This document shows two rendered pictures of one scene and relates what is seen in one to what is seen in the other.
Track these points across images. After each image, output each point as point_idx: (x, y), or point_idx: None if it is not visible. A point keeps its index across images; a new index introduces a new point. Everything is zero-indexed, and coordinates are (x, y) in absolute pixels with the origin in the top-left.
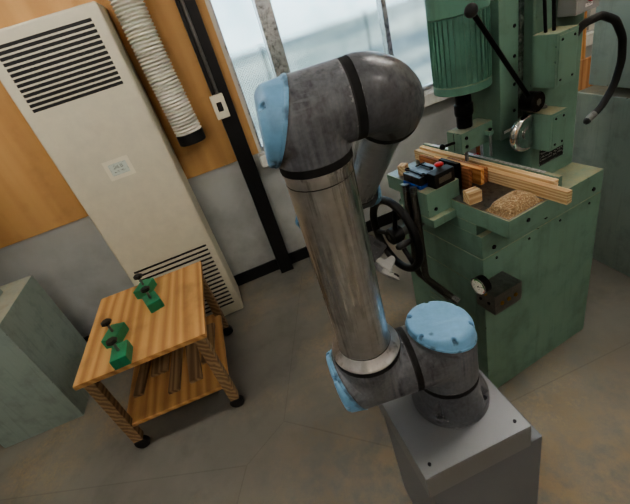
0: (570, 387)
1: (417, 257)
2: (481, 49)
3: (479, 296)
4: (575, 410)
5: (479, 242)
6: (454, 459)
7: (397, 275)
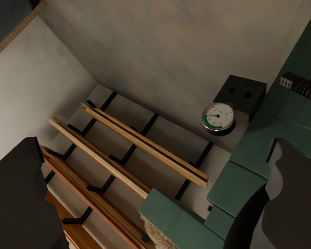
0: (279, 20)
1: (257, 202)
2: None
3: (250, 97)
4: (261, 3)
5: (214, 191)
6: None
7: (270, 145)
